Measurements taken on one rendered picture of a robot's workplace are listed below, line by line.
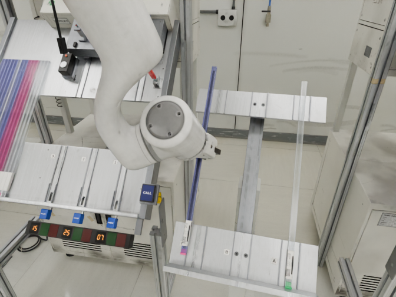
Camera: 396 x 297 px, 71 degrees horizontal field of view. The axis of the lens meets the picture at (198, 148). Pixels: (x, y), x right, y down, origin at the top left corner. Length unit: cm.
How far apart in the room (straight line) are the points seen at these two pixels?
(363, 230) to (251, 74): 172
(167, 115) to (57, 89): 76
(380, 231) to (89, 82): 123
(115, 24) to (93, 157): 64
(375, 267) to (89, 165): 121
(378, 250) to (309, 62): 170
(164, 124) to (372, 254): 115
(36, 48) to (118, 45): 92
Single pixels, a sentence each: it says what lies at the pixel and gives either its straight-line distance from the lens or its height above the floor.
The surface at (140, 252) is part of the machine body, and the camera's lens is 151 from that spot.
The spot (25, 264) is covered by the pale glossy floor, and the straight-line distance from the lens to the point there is 189.
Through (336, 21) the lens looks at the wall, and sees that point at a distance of 262.
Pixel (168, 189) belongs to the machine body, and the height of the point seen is 58.
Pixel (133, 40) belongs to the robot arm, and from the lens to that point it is 38.
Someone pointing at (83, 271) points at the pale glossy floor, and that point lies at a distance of 172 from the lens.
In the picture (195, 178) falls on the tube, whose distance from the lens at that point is 71.
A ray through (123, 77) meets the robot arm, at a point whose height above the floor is 120.
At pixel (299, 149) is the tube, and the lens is 73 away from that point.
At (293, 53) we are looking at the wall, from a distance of 260.
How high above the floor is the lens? 130
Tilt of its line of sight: 30 degrees down
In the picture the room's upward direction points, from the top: straight up
